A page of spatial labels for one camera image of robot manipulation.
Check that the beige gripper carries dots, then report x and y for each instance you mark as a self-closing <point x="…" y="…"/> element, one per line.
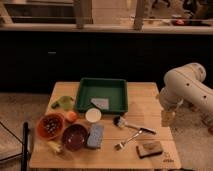
<point x="167" y="118"/>

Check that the brown felt board eraser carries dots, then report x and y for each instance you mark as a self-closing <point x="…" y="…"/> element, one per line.
<point x="149" y="149"/>

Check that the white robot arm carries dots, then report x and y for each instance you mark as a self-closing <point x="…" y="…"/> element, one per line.
<point x="184" y="83"/>

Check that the green plastic tray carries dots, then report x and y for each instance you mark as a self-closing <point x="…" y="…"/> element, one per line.
<point x="113" y="91"/>

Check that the grey cloth in tray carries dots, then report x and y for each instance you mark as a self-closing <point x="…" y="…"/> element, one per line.
<point x="101" y="103"/>

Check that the black dish brush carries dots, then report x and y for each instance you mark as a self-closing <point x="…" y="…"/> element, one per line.
<point x="122" y="122"/>

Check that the silver metal fork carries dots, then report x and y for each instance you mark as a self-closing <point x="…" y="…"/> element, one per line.
<point x="122" y="144"/>

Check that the white round cup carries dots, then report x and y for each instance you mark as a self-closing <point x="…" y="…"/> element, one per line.
<point x="93" y="115"/>

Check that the blue grey sponge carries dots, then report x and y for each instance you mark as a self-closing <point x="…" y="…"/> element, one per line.
<point x="95" y="136"/>

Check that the dark maroon bowl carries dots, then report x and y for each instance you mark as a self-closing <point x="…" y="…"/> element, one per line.
<point x="74" y="137"/>

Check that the orange fruit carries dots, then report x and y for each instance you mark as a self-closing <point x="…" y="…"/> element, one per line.
<point x="71" y="116"/>

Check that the red object on shelf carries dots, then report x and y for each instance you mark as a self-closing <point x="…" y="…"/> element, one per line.
<point x="178" y="22"/>

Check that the orange bowl with beads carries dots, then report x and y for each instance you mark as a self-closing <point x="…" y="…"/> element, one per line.
<point x="50" y="126"/>

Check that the black chair frame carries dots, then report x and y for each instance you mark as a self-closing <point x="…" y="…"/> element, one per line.
<point x="24" y="154"/>

